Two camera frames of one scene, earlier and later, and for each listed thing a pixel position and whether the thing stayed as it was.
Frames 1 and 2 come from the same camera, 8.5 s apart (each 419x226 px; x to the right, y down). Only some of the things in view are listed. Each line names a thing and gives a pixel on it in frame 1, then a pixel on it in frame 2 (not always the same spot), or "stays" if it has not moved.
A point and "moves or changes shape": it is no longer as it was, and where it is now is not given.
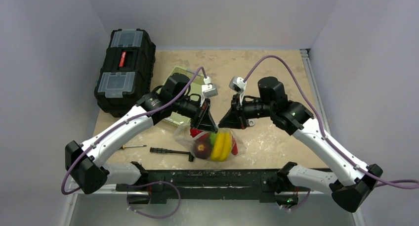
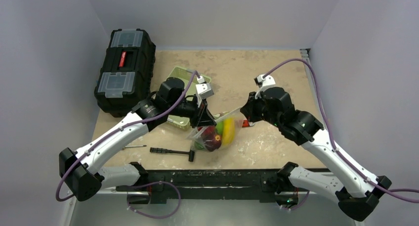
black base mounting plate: x=207 y=184 stays
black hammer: x=191 y=157 stays
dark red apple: x=203 y=147 -> x=212 y=142
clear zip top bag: x=219 y=146 moves or changes shape
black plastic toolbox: x=125 y=72 stays
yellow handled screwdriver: x=127 y=146 stays
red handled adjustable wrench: x=251 y=122 stays
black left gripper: x=204 y=121 stays
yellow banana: x=222 y=147 moves or changes shape
